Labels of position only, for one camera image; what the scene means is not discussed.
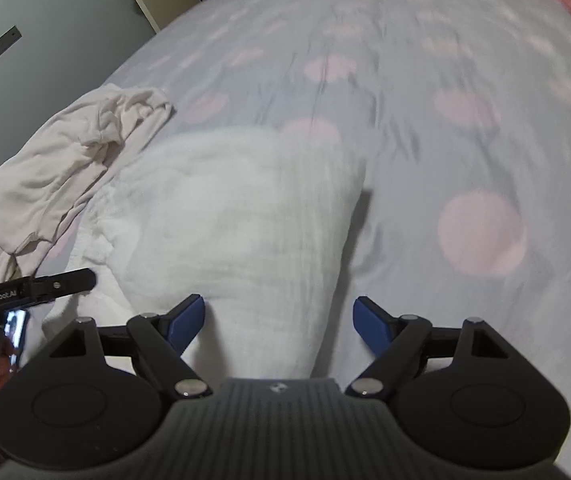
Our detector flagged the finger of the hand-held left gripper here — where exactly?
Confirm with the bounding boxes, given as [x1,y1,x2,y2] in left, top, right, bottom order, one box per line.
[18,267,97,307]

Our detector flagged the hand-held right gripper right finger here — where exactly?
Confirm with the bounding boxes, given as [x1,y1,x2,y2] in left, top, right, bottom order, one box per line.
[345,296,509,400]

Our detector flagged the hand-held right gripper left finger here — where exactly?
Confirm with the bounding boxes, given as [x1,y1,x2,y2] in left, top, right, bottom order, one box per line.
[48,294,213,400]

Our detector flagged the white crinkled pants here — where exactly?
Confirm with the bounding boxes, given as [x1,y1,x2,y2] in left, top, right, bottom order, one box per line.
[42,127,369,381]

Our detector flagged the cream long-sleeve shirt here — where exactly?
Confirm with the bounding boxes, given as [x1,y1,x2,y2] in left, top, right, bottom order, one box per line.
[0,84,176,286]

